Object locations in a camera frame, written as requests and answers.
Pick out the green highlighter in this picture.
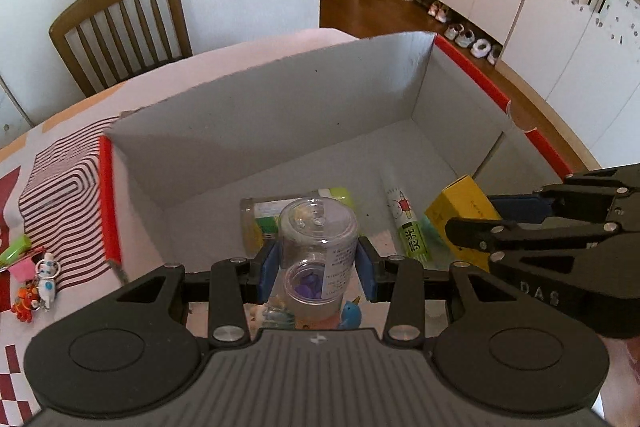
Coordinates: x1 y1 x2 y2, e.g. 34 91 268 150
0 234 30 265

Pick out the white red printed tablecloth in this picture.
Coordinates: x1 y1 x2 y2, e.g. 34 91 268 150
0 27 361 427

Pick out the blue bird toy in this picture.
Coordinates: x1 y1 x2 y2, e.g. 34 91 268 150
339 296 363 330

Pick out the red figure keychain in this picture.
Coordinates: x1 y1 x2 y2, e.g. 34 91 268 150
11 284 43 323

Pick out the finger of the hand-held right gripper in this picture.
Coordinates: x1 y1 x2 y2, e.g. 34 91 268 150
445 217 618 258
487 166 640 224

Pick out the green labelled bottle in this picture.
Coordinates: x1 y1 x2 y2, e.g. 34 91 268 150
240 187 357 253

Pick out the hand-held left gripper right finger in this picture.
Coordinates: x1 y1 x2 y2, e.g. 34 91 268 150
356 237 521 348

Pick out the white figure keychain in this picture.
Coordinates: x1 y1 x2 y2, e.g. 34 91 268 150
32 252 63 310

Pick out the row of small shoes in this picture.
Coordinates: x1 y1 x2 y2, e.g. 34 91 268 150
426 1 503 66

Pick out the pink binder clip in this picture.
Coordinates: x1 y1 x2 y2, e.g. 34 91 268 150
0 247 46 280

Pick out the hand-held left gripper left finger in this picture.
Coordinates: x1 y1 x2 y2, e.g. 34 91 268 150
117 241 281 348

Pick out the white side cabinet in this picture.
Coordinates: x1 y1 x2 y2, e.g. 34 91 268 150
0 77 36 148

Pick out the clear plastic jar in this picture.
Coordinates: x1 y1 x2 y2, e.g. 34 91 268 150
277 196 360 308

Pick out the red cardboard box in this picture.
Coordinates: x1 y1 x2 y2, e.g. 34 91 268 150
99 31 576 333

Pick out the white green glue pen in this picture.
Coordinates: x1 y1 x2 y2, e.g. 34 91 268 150
384 184 432 265

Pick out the small yellow box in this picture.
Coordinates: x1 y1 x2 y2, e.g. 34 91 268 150
425 174 501 253

